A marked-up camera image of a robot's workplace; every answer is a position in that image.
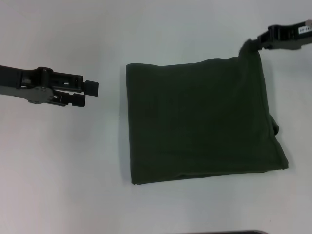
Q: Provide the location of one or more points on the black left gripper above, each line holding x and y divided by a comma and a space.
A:
24, 85

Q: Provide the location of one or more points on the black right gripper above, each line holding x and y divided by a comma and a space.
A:
287, 36

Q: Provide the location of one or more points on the dark green FREE t-shirt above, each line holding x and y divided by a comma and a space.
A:
200, 122

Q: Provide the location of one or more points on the dark flat device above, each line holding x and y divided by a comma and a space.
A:
241, 232

